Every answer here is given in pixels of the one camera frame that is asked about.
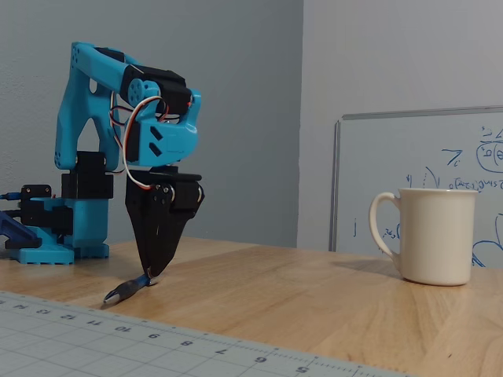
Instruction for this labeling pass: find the blue and black pen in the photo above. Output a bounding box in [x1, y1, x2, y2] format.
[102, 273, 153, 306]

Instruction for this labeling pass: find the cream ceramic mug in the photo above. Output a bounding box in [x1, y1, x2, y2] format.
[368, 187, 479, 287]

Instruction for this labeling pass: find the dark blue table clamp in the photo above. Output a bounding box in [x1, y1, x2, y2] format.
[0, 210, 43, 251]

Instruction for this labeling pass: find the blue robot arm with base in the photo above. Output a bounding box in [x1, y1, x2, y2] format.
[8, 41, 204, 265]

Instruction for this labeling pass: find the white red black wrist wire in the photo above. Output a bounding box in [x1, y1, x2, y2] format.
[108, 92, 171, 192]

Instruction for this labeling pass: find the grey gridded cutting mat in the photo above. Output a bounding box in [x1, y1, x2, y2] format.
[0, 290, 412, 377]

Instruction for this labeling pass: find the whiteboard with blue writing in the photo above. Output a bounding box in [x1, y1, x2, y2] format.
[328, 104, 503, 269]

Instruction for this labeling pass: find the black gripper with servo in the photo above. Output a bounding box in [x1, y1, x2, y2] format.
[125, 166, 205, 280]

